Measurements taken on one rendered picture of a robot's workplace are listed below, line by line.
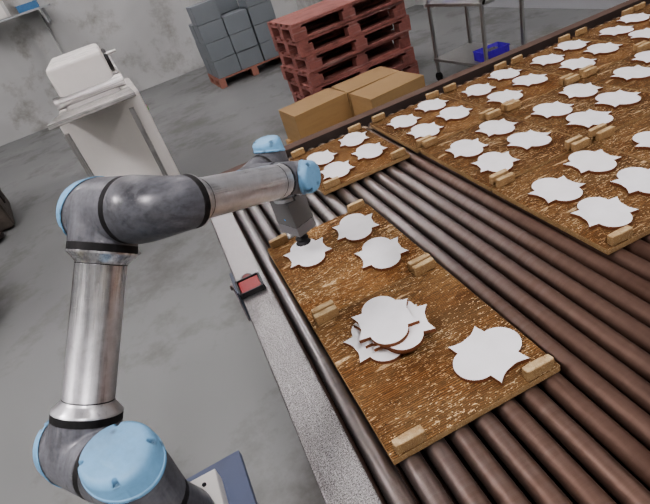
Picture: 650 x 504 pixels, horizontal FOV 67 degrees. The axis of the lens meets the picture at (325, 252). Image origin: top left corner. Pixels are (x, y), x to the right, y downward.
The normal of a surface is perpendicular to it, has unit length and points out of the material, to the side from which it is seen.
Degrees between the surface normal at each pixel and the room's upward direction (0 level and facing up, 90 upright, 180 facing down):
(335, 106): 90
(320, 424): 0
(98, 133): 90
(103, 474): 7
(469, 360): 0
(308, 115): 90
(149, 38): 90
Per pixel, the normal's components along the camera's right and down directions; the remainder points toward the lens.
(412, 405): -0.28, -0.79
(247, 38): 0.39, 0.42
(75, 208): -0.53, -0.07
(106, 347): 0.77, 0.04
